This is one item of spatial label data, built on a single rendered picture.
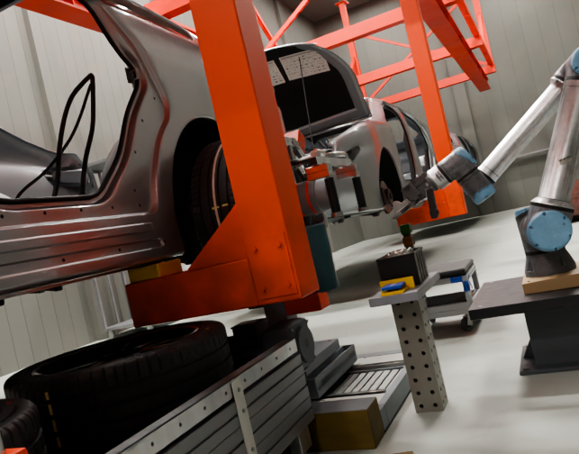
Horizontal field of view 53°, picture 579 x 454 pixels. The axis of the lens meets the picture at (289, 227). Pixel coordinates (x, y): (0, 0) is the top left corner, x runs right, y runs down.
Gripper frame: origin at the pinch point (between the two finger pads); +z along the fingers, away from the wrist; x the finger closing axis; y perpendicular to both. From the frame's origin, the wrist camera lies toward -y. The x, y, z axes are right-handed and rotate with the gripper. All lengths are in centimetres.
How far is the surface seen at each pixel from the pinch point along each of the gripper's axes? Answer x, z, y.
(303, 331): 30, 48, -14
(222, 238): 56, 41, 27
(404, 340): 24.4, 21.0, -37.9
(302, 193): 10.9, 21.4, 29.9
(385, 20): -593, -71, 261
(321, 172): 25.0, 7.4, 28.4
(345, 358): -12, 57, -34
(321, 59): -303, 8, 179
